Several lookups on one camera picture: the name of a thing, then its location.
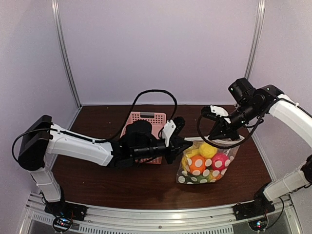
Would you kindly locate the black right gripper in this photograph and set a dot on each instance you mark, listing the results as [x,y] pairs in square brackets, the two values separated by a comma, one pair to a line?
[222,127]

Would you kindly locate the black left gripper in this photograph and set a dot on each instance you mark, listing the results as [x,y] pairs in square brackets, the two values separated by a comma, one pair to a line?
[176,147]

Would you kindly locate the yellow toy bananas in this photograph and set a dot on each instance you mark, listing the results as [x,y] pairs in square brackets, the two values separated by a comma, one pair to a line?
[186,159]

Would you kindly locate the orange toy fruit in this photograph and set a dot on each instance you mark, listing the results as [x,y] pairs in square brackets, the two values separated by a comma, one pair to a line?
[196,165]

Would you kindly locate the clear dotted zip bag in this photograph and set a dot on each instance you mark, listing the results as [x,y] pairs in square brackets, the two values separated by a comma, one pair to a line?
[213,175]

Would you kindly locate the red toy apple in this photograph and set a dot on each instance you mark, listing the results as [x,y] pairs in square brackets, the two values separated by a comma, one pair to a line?
[220,161]

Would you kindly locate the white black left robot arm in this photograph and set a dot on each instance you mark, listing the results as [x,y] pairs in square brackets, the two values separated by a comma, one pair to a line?
[45,137]

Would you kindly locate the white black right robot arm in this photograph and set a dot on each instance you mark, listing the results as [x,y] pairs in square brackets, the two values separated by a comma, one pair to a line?
[280,125]

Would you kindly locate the pink plastic basket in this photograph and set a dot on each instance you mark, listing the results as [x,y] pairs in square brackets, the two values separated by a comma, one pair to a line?
[138,144]

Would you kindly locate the right circuit board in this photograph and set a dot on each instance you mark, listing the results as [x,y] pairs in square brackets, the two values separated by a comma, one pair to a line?
[258,225]

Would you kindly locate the circuit board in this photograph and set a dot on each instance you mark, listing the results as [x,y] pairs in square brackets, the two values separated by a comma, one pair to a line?
[258,225]
[61,224]

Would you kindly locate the left circuit board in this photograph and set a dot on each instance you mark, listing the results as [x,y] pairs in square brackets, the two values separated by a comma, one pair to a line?
[61,224]

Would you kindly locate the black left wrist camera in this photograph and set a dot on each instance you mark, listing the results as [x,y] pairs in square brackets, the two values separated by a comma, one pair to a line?
[171,128]

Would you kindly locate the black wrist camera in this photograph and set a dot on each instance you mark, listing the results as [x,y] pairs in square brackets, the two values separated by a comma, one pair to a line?
[171,128]
[213,112]

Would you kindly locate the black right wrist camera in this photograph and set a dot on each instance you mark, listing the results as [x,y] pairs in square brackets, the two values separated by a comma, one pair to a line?
[213,112]

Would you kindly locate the right aluminium frame post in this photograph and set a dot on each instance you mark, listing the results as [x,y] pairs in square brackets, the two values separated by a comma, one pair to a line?
[260,14]

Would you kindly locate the aluminium frame post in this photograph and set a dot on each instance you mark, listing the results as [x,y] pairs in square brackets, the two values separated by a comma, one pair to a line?
[63,52]
[260,14]

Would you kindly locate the aluminium front rail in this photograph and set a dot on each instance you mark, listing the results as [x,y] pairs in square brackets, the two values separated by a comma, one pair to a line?
[211,220]

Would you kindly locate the left aluminium frame post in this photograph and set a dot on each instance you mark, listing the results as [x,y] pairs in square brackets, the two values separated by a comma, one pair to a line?
[63,52]

